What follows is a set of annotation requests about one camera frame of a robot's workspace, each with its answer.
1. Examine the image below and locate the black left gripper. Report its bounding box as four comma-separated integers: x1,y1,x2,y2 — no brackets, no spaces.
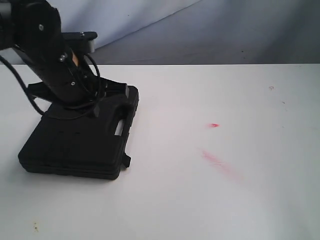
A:
27,49,129,118

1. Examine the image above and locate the black plastic tool case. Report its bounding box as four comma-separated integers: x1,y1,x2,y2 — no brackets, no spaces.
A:
18,85,139,180

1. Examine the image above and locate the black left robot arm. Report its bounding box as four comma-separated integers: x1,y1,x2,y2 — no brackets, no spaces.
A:
0,0,129,109

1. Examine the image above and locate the grey backdrop cloth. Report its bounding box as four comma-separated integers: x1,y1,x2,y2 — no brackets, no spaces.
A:
0,0,320,66

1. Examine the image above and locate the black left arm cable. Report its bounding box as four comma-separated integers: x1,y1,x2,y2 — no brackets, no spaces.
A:
0,53,101,118

